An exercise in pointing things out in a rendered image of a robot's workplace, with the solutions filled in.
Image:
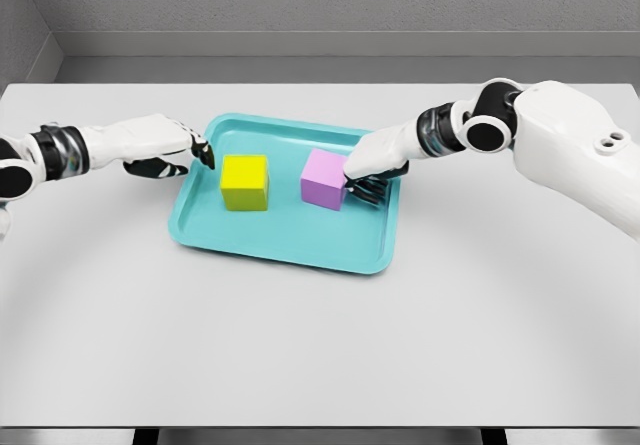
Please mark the teal rectangular tray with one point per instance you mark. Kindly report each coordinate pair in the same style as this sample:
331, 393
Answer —
280, 235

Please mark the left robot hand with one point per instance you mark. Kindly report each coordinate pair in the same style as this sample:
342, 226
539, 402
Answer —
155, 135

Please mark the yellow cube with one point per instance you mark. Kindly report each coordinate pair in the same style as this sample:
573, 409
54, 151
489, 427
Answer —
244, 182

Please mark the pink cube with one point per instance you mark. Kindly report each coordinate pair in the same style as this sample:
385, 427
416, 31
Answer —
324, 181

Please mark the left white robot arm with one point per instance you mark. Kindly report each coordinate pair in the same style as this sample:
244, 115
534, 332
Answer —
50, 152

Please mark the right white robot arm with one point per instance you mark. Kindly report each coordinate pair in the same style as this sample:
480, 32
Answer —
540, 135

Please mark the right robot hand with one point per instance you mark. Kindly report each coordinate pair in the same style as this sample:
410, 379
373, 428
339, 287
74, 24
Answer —
372, 157

